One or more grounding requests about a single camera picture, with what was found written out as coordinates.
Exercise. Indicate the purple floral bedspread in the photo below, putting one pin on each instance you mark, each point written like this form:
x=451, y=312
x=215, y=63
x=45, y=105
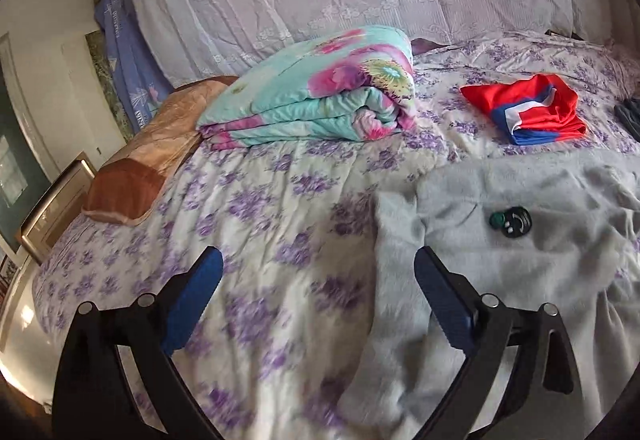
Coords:
x=278, y=344

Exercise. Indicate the folded red blue shorts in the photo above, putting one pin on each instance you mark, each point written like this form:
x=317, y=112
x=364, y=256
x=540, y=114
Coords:
x=535, y=111

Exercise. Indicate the wooden framed picture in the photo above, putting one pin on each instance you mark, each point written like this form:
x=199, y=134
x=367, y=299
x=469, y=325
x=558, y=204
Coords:
x=56, y=209

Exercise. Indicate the folded turquoise floral quilt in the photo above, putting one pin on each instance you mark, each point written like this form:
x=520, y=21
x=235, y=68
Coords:
x=357, y=85

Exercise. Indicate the brown orange folded blanket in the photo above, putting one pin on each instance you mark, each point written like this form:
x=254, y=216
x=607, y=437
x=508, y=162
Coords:
x=128, y=186

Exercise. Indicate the grey fleece sweatpants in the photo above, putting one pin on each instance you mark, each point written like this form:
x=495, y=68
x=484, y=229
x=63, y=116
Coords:
x=553, y=227

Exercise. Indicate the blue patterned pillow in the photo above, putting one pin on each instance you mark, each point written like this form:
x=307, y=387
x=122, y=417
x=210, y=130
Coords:
x=140, y=85

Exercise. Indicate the dark blue clothes pile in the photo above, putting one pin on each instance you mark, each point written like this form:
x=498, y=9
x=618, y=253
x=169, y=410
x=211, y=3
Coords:
x=628, y=114

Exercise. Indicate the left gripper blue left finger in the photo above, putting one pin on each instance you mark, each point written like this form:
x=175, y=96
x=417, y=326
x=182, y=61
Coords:
x=92, y=398

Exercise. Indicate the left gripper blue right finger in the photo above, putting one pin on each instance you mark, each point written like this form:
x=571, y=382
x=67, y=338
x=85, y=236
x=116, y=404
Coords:
x=543, y=397

